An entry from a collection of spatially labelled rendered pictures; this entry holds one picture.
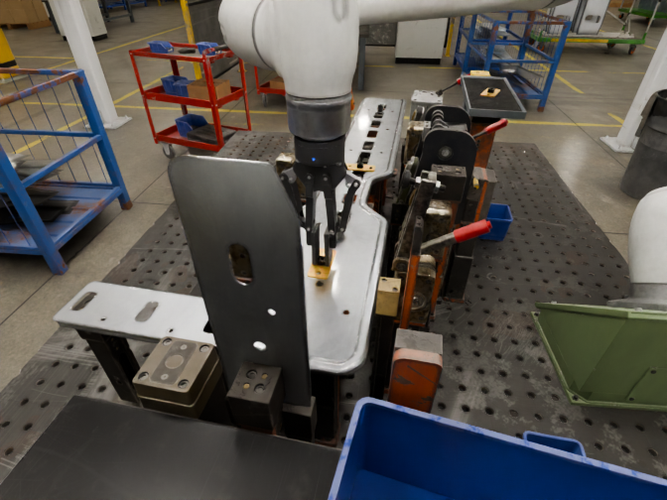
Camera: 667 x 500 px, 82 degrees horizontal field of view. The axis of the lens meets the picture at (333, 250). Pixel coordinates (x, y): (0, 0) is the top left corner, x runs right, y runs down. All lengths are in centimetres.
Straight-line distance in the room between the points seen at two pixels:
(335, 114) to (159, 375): 40
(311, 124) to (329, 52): 9
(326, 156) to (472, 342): 67
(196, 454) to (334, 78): 47
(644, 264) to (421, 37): 681
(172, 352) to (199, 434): 11
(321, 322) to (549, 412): 56
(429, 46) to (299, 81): 716
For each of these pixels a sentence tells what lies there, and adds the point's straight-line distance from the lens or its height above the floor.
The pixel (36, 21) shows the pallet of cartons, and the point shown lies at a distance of 1440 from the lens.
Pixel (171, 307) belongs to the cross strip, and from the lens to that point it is 71.
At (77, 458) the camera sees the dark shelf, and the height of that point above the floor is 103.
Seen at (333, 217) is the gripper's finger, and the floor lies 113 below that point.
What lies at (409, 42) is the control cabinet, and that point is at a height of 34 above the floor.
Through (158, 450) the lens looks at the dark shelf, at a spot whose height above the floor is 103.
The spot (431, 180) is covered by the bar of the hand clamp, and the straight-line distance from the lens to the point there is 58.
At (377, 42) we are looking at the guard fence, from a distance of 843.
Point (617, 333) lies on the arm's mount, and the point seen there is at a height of 92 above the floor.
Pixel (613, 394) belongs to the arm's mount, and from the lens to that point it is 104.
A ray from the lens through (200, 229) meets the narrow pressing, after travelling 38.
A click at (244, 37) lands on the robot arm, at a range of 62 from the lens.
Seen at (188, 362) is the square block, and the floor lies 106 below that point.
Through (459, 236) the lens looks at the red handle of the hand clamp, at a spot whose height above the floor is 112.
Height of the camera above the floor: 147
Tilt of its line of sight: 37 degrees down
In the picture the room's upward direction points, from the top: straight up
